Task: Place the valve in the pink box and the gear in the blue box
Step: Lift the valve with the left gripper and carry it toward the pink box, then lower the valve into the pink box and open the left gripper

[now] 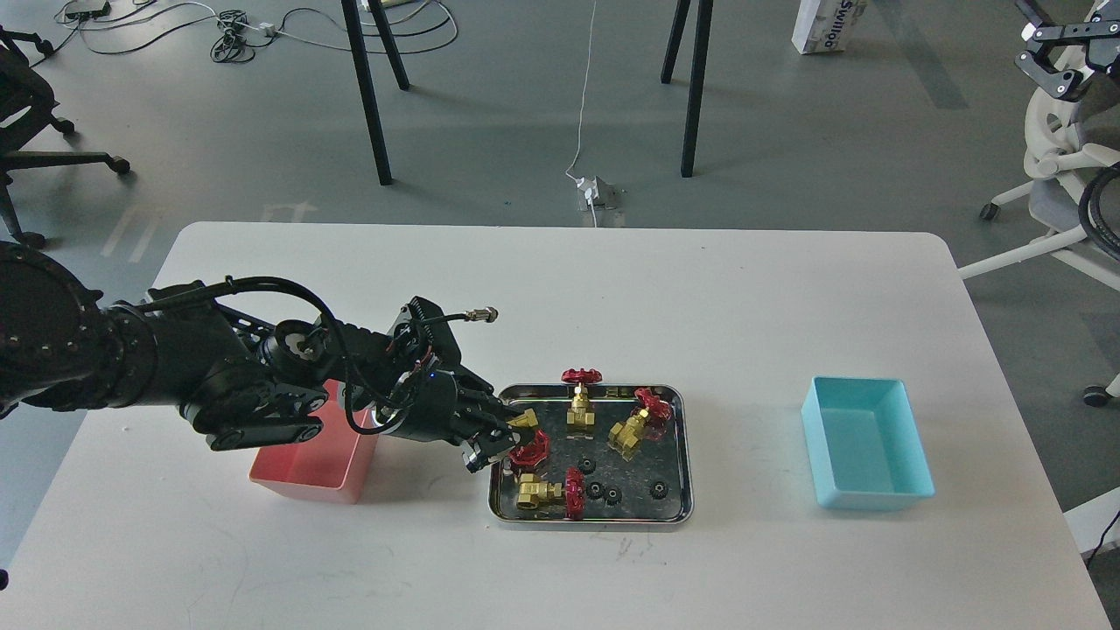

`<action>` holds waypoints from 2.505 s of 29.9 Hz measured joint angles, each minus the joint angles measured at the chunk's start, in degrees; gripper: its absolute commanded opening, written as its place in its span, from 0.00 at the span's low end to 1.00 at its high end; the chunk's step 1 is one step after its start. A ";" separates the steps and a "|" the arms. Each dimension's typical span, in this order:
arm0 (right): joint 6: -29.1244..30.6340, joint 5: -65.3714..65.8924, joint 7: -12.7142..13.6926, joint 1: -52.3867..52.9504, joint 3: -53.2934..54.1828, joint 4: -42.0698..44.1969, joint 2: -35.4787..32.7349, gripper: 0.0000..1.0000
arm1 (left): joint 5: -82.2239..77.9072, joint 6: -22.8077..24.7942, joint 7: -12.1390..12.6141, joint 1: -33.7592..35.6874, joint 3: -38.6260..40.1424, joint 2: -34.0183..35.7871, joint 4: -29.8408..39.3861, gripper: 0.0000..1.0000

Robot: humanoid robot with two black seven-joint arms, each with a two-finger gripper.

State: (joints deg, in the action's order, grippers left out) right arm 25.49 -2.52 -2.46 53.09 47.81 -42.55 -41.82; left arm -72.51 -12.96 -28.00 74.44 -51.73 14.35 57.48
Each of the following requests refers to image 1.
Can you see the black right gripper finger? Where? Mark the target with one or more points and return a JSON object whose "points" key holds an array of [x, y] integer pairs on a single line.
{"points": [[1063, 59]]}

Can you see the shiny metal tray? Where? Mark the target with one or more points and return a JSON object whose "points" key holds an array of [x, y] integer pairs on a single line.
{"points": [[657, 460]]}

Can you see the white power adapter on floor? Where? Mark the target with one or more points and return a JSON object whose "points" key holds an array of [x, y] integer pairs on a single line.
{"points": [[593, 193]]}

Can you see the black office chair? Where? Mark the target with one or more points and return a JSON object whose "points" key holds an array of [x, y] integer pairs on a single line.
{"points": [[28, 100]]}

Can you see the light blue plastic box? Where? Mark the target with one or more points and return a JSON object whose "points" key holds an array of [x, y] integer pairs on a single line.
{"points": [[864, 447]]}

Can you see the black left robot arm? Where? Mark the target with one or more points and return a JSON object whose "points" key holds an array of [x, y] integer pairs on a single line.
{"points": [[246, 361]]}

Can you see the white cardboard box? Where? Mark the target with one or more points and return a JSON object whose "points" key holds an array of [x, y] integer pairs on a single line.
{"points": [[826, 26]]}

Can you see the black stand leg right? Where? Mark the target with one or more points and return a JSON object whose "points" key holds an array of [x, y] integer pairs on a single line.
{"points": [[701, 42]]}

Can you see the brass valve bottom red handle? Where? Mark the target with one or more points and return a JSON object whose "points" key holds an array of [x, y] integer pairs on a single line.
{"points": [[534, 492]]}

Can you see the black stand leg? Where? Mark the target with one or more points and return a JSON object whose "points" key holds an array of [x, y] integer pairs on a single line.
{"points": [[364, 77], [701, 42]]}

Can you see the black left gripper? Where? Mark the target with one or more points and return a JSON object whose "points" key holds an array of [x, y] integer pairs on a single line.
{"points": [[458, 406]]}

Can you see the white office chair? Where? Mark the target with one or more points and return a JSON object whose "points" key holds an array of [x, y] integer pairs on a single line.
{"points": [[1061, 156]]}

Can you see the black stand leg left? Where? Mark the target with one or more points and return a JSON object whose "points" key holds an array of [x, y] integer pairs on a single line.
{"points": [[364, 77]]}

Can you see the brass valve top red handle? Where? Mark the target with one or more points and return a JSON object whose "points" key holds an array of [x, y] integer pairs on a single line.
{"points": [[580, 419]]}

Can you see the pink plastic box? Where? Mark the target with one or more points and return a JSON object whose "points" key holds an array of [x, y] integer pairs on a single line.
{"points": [[332, 467]]}

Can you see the brass valve red handle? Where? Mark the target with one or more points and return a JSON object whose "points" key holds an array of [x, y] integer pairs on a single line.
{"points": [[532, 444], [580, 419], [649, 419], [534, 492]]}

